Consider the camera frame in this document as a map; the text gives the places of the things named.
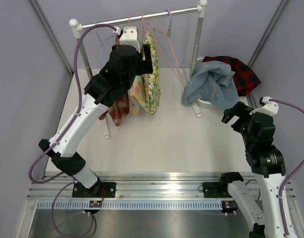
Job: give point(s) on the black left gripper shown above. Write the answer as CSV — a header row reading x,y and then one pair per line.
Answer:
x,y
147,67

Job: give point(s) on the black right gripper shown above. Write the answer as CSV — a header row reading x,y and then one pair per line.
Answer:
x,y
239,109

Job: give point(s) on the pink wire hanger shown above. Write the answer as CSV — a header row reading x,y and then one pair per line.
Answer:
x,y
169,51

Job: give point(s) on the light blue denim garment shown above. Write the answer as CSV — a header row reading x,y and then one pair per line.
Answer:
x,y
188,96

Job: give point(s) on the red black plaid skirt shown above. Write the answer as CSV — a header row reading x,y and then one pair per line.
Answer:
x,y
245,79

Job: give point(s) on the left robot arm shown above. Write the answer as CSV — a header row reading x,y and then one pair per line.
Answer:
x,y
103,89

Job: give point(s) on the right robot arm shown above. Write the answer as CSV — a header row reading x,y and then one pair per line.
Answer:
x,y
267,165

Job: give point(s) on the yellow green floral garment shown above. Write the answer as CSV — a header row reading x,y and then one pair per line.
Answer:
x,y
152,81

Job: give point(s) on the pastel tie-dye garment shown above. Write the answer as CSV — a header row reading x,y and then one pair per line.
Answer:
x,y
136,95

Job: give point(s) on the white plastic perforated basket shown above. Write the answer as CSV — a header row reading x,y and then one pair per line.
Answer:
x,y
206,102

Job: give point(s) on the red beige checked garment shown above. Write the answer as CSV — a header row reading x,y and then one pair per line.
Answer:
x,y
118,111

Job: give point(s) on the white metal clothes rack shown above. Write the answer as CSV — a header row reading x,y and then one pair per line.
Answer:
x,y
78,29

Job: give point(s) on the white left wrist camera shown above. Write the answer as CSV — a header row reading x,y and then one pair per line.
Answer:
x,y
128,36

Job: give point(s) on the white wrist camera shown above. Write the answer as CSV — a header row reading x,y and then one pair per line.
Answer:
x,y
268,107
128,36

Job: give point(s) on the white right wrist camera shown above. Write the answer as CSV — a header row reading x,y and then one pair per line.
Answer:
x,y
268,107

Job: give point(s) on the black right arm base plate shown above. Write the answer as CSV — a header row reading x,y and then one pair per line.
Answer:
x,y
212,190

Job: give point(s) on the aluminium mounting rail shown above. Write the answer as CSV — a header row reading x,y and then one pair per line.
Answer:
x,y
138,186

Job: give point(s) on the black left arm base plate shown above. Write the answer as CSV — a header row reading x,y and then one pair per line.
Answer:
x,y
109,189

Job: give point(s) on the white slotted cable duct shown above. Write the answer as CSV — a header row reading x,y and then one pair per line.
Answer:
x,y
132,205

